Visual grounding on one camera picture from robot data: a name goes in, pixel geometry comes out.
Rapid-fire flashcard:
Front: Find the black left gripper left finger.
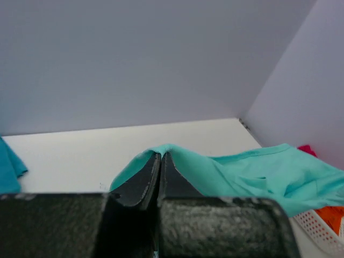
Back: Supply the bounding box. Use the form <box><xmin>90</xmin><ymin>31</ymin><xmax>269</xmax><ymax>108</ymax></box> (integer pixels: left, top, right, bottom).
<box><xmin>1</xmin><ymin>154</ymin><xmax>161</xmax><ymax>257</ymax></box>

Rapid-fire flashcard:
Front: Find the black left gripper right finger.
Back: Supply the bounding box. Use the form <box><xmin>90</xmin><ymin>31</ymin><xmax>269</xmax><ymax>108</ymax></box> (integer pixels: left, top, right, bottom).
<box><xmin>157</xmin><ymin>154</ymin><xmax>300</xmax><ymax>257</ymax></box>

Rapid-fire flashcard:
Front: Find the mint green t-shirt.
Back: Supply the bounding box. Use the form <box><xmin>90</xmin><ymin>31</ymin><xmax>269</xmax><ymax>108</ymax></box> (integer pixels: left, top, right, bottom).
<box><xmin>110</xmin><ymin>144</ymin><xmax>343</xmax><ymax>217</ymax></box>

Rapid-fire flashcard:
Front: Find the folded teal t-shirt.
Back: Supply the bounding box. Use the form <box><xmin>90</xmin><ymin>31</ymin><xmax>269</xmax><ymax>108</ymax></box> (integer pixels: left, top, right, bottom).
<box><xmin>0</xmin><ymin>138</ymin><xmax>28</xmax><ymax>194</ymax></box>

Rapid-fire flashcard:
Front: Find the white perforated plastic basket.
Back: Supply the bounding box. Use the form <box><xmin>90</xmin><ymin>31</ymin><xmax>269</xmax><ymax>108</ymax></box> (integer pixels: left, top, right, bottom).
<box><xmin>294</xmin><ymin>210</ymin><xmax>343</xmax><ymax>257</ymax></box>

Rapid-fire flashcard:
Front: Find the magenta t-shirt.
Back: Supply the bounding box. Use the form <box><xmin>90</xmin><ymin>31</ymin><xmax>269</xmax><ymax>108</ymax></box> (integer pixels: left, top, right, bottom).
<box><xmin>297</xmin><ymin>145</ymin><xmax>318</xmax><ymax>157</ymax></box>

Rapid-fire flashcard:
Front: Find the orange t-shirt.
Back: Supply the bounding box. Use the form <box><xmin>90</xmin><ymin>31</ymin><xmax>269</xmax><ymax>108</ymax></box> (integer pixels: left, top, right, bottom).
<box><xmin>315</xmin><ymin>206</ymin><xmax>344</xmax><ymax>239</ymax></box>

